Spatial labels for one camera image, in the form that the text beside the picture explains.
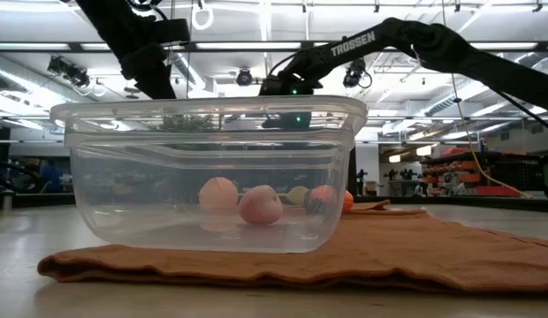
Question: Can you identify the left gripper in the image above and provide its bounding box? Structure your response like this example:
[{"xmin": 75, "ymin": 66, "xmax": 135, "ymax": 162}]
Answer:
[{"xmin": 118, "ymin": 42, "xmax": 178, "ymax": 101}]

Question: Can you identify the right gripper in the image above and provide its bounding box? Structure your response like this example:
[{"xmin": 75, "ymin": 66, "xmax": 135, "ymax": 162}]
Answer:
[{"xmin": 258, "ymin": 73, "xmax": 322, "ymax": 130}]

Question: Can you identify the yellow toy lemon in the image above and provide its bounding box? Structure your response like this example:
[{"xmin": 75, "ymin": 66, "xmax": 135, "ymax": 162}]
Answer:
[{"xmin": 286, "ymin": 185, "xmax": 310, "ymax": 206}]

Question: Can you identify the orange toy carrot green top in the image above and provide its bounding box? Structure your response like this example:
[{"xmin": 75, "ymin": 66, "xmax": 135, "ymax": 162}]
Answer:
[{"xmin": 303, "ymin": 184, "xmax": 355, "ymax": 217}]

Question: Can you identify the small pink toy apple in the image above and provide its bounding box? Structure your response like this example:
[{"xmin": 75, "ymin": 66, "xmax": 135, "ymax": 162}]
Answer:
[{"xmin": 239, "ymin": 184, "xmax": 285, "ymax": 226}]

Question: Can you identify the clear plastic tupperware container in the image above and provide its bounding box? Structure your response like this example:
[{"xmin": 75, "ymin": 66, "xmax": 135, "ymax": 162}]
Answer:
[{"xmin": 49, "ymin": 95, "xmax": 369, "ymax": 254}]

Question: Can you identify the large orange-pink toy peach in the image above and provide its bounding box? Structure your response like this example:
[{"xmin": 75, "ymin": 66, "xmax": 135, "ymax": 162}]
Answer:
[{"xmin": 198, "ymin": 177, "xmax": 240, "ymax": 211}]

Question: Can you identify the black room pillar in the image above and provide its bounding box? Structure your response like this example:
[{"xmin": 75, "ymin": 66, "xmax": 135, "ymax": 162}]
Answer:
[{"xmin": 347, "ymin": 148, "xmax": 358, "ymax": 198}]

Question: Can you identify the person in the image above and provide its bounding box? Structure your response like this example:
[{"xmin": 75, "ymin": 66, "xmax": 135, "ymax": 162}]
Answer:
[{"xmin": 38, "ymin": 158, "xmax": 64, "ymax": 194}]

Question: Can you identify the brown cloth mat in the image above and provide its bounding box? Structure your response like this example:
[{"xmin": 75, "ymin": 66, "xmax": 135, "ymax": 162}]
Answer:
[{"xmin": 37, "ymin": 199, "xmax": 548, "ymax": 295}]

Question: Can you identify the shelf with orange bins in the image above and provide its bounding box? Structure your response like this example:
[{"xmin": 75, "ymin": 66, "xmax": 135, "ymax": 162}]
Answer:
[{"xmin": 422, "ymin": 148, "xmax": 548, "ymax": 198}]

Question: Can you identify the round black ceiling camera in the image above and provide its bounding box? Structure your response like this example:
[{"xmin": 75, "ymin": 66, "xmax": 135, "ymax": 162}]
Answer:
[{"xmin": 235, "ymin": 67, "xmax": 255, "ymax": 87}]

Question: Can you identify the white hanging cable loop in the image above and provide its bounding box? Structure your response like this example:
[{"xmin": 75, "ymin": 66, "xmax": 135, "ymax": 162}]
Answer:
[{"xmin": 190, "ymin": 3, "xmax": 215, "ymax": 32}]

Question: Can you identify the black ceiling camera with cable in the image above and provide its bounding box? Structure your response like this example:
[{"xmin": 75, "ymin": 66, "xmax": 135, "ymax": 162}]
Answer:
[{"xmin": 342, "ymin": 57, "xmax": 374, "ymax": 89}]

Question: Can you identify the black ceiling camera cluster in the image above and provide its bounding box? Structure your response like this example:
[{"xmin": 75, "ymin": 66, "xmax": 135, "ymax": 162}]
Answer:
[{"xmin": 47, "ymin": 54, "xmax": 92, "ymax": 88}]

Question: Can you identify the yellow hanging cable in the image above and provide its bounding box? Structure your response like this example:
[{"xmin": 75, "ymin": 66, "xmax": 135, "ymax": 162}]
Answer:
[{"xmin": 462, "ymin": 121, "xmax": 534, "ymax": 200}]

